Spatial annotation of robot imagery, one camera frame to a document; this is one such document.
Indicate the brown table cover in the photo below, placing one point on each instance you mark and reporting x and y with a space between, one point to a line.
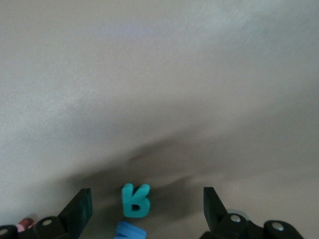
159 74

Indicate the blue uppercase letter M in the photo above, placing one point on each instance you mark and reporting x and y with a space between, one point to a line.
129 231

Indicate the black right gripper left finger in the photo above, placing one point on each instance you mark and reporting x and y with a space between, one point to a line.
74 219

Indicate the teal uppercase letter R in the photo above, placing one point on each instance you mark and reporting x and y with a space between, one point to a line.
128 196

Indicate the red lowercase letter w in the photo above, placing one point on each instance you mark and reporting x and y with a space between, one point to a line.
25 222

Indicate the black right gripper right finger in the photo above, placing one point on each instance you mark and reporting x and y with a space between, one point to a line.
224 226

